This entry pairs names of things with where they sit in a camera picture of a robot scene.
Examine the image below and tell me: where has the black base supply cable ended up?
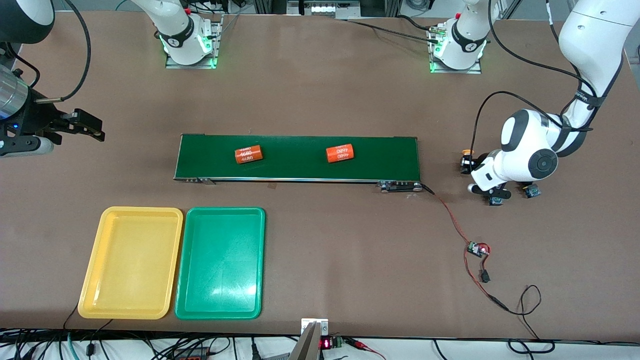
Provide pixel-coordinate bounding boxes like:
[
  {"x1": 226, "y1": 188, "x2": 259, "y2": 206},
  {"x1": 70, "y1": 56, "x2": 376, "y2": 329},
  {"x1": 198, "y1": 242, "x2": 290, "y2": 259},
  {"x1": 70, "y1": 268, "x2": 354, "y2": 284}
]
[{"x1": 345, "y1": 14, "x2": 443, "y2": 45}]

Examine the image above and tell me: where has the small green circuit board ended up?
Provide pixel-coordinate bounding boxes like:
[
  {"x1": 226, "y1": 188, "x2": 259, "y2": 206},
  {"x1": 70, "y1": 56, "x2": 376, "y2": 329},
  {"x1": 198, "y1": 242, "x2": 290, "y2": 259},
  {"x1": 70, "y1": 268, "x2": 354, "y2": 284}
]
[{"x1": 466, "y1": 241, "x2": 492, "y2": 259}]

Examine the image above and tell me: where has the green conveyor belt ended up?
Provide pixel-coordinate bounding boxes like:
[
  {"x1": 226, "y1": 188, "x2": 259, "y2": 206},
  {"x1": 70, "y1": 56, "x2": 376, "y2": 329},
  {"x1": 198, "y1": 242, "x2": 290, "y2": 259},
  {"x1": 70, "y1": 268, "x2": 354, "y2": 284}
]
[{"x1": 173, "y1": 133, "x2": 423, "y2": 194}]

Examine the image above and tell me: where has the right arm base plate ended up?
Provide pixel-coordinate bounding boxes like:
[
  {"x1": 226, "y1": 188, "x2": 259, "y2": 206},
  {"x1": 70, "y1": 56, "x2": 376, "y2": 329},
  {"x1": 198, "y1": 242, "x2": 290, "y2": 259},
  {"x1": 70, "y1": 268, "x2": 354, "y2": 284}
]
[{"x1": 165, "y1": 14, "x2": 224, "y2": 70}]

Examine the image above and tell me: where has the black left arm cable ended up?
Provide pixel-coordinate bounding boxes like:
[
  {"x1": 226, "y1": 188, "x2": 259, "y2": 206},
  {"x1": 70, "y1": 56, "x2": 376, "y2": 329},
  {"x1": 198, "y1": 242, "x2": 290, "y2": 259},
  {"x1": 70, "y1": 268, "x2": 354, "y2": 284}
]
[{"x1": 470, "y1": 0, "x2": 601, "y2": 156}]

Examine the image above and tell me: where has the teal cable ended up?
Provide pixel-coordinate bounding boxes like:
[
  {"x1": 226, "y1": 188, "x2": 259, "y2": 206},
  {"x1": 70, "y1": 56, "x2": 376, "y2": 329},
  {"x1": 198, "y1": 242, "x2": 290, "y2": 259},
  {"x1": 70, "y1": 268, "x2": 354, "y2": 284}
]
[{"x1": 64, "y1": 332, "x2": 81, "y2": 360}]

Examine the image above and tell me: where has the grey metal camera mount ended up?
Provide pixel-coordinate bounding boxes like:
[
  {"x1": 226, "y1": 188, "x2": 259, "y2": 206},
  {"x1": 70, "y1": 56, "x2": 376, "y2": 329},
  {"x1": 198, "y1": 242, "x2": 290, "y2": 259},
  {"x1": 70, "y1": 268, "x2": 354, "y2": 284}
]
[{"x1": 289, "y1": 318, "x2": 330, "y2": 360}]

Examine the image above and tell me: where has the red clip lead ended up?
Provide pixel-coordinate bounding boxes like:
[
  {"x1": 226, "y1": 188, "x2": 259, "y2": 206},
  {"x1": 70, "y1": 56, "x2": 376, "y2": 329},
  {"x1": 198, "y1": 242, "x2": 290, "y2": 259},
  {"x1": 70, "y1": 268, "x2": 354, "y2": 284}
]
[{"x1": 345, "y1": 337, "x2": 387, "y2": 360}]

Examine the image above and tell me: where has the black cable with plug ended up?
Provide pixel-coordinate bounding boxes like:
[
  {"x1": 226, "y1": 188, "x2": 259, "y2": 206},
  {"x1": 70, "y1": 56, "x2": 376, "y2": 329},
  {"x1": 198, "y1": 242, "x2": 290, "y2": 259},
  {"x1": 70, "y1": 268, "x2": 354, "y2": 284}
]
[{"x1": 82, "y1": 319, "x2": 115, "y2": 357}]

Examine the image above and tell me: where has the yellow plastic tray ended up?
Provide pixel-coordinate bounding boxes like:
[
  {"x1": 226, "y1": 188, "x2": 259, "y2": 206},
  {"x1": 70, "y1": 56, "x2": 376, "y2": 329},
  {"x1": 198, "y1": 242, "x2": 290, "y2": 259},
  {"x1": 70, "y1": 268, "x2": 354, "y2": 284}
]
[{"x1": 77, "y1": 206, "x2": 184, "y2": 320}]

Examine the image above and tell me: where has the conveyor motor bracket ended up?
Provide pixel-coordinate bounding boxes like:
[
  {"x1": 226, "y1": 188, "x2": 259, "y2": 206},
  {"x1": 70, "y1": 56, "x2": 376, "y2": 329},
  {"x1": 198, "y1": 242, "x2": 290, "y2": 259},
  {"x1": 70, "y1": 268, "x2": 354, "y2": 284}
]
[{"x1": 376, "y1": 180, "x2": 424, "y2": 194}]

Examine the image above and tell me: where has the orange 4680 cylinder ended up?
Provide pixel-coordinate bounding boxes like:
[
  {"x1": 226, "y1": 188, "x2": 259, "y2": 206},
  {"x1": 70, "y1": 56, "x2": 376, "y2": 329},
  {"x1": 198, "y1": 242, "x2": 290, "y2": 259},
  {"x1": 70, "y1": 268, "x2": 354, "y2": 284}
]
[
  {"x1": 325, "y1": 143, "x2": 355, "y2": 164},
  {"x1": 234, "y1": 144, "x2": 264, "y2": 165}
]

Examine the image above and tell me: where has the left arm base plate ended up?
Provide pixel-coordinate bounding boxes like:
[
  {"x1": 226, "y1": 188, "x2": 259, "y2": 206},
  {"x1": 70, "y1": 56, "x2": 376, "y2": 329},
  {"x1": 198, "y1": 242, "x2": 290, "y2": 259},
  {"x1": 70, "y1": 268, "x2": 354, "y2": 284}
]
[{"x1": 429, "y1": 27, "x2": 483, "y2": 75}]

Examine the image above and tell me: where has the thin black cable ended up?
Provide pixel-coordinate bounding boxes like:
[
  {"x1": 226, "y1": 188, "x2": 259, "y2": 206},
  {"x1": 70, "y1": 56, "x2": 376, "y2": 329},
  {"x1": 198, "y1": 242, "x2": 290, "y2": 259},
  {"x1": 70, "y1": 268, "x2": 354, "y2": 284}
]
[{"x1": 492, "y1": 284, "x2": 557, "y2": 355}]

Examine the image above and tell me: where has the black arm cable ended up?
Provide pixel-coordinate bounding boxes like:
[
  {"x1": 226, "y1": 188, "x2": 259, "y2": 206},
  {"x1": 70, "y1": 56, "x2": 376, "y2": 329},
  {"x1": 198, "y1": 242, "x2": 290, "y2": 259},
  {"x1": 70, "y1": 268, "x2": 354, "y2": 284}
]
[
  {"x1": 34, "y1": 0, "x2": 92, "y2": 103},
  {"x1": 470, "y1": 0, "x2": 601, "y2": 156}
]

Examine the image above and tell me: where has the green plastic tray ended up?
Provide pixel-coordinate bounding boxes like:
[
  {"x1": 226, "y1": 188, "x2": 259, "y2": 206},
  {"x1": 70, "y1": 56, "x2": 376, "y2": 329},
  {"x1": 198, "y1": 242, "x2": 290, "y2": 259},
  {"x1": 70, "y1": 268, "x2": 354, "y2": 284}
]
[{"x1": 174, "y1": 206, "x2": 266, "y2": 321}]

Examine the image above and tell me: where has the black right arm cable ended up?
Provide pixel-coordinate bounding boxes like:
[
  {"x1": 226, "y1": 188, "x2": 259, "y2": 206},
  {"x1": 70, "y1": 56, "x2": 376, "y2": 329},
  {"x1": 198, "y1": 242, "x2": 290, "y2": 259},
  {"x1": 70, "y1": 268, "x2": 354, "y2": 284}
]
[{"x1": 34, "y1": 0, "x2": 92, "y2": 103}]

